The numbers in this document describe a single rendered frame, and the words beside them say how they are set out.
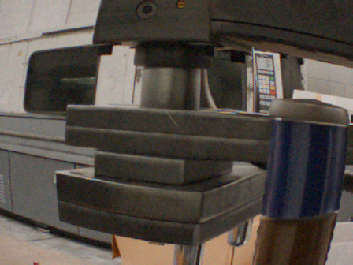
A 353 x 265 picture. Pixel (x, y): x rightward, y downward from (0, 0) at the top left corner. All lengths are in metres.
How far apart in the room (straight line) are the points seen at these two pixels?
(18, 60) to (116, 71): 1.08
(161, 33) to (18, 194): 5.70
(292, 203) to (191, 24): 0.27
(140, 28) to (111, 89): 5.12
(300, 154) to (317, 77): 6.87
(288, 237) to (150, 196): 0.23
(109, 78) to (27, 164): 1.01
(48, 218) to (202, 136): 5.51
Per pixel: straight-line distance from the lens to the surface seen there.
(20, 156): 6.12
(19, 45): 6.24
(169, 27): 0.53
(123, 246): 3.03
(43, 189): 5.99
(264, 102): 5.12
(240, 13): 0.49
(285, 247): 0.28
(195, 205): 0.49
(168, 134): 0.53
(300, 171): 0.27
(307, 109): 0.27
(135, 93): 5.51
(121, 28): 0.54
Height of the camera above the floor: 1.20
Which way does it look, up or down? 3 degrees down
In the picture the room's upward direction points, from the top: 3 degrees clockwise
